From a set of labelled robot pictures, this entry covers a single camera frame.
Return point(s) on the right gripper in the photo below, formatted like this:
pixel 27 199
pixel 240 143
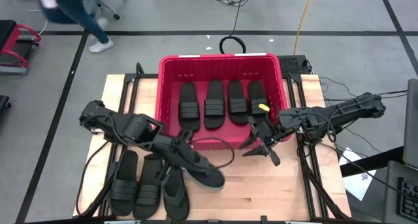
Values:
pixel 269 134

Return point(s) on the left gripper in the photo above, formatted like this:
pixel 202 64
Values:
pixel 176 152

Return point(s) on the black flip-flop sandal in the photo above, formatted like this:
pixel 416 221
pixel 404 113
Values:
pixel 214 180
pixel 176 211

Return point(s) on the black slide sandal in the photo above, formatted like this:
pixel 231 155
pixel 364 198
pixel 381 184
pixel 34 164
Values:
pixel 125 171
pixel 214 90
pixel 237 90
pixel 147 201
pixel 257 90
pixel 189 93

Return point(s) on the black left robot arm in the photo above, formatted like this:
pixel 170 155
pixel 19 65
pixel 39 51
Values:
pixel 137 129

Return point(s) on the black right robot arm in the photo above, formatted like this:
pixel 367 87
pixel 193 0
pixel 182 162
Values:
pixel 352 109

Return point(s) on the red plastic bin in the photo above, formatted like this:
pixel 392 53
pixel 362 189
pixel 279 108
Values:
pixel 228 134

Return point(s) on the black vented box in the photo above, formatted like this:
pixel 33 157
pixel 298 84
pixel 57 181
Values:
pixel 290 64

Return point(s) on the white paper sheet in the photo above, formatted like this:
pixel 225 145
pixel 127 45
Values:
pixel 359 185

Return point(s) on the black bar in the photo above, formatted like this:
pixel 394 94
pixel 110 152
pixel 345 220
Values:
pixel 369 163

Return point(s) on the grey desk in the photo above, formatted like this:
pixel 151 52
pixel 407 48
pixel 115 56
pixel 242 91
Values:
pixel 392 198

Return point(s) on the large flat monitor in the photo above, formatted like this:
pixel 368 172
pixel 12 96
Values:
pixel 411 126

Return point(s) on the black keyboard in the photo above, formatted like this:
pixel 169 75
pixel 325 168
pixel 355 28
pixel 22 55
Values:
pixel 408 201

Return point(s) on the blue office chair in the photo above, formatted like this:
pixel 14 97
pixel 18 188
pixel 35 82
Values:
pixel 116 16

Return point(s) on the person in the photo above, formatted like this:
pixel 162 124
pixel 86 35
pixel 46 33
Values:
pixel 72 8

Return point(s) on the red black bench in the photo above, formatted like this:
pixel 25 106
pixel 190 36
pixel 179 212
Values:
pixel 6 28

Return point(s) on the small black bracket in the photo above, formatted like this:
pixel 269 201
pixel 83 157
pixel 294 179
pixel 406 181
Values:
pixel 264 219

